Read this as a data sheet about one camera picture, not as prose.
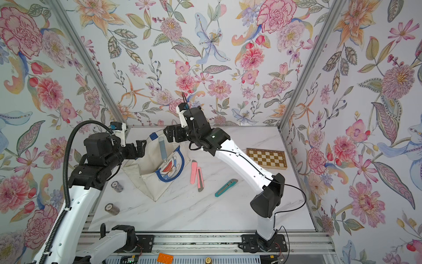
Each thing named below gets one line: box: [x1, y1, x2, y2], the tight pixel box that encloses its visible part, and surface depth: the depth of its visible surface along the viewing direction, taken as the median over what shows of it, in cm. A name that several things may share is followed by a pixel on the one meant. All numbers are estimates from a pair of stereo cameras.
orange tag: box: [157, 252, 175, 264], surface depth 72 cm
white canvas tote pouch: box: [121, 128, 191, 202], surface depth 88 cm
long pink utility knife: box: [196, 166, 205, 192], surface depth 95 cm
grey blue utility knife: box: [158, 136, 168, 163], surface depth 88 cm
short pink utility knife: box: [190, 159, 198, 185], surface depth 100 cm
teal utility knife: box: [214, 178, 239, 198], surface depth 94 cm
